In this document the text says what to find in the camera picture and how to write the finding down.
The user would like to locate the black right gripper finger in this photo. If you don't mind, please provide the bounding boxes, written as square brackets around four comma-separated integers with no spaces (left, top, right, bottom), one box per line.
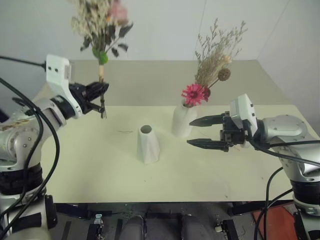
[186,138,230,152]
[188,113,226,127]

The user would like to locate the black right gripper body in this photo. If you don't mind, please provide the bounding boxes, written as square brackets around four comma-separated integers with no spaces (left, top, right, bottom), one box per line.
[219,111,249,153]

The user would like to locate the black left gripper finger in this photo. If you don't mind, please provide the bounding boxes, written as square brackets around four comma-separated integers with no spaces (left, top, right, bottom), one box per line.
[86,81,110,101]
[87,100,106,114]

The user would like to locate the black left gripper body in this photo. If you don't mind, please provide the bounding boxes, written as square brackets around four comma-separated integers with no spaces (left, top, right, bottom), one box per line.
[68,82,91,115]

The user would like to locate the dried bouquet with green tie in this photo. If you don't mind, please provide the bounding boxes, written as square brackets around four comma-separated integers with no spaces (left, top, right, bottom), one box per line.
[71,0,135,120]

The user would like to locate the white faceted vase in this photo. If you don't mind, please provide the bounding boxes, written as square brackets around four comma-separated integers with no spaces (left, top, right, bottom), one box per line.
[171,99,199,139]
[136,124,162,165]

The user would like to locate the dried bouquet with pink daisy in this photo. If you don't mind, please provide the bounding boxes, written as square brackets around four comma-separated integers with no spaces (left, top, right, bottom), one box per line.
[180,18,249,108]

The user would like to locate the orange floor mat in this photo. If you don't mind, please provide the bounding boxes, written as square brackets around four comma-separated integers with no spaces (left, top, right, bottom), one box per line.
[250,202,301,240]

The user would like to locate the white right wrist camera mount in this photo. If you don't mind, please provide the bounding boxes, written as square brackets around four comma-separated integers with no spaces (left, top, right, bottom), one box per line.
[229,93,259,149]

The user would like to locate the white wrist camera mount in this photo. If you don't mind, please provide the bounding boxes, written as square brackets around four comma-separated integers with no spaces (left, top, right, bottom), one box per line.
[45,53,83,117]
[229,93,259,149]

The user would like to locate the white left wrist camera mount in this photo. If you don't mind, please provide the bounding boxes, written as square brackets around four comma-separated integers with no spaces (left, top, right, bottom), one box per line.
[45,53,83,117]

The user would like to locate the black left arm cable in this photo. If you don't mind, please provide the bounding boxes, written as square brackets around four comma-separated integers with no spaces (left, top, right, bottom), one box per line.
[0,77,61,219]

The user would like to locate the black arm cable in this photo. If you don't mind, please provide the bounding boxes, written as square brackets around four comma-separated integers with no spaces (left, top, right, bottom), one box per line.
[0,77,61,219]
[249,136,320,240]

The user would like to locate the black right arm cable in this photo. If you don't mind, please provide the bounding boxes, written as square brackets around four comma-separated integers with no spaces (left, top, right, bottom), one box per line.
[249,136,320,240]

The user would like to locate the thin black left wrist cable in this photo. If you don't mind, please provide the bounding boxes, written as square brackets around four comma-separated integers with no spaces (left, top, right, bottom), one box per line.
[0,55,47,68]

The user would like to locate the black table frame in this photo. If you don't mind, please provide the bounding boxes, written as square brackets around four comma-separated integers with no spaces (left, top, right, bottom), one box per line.
[52,200,296,240]

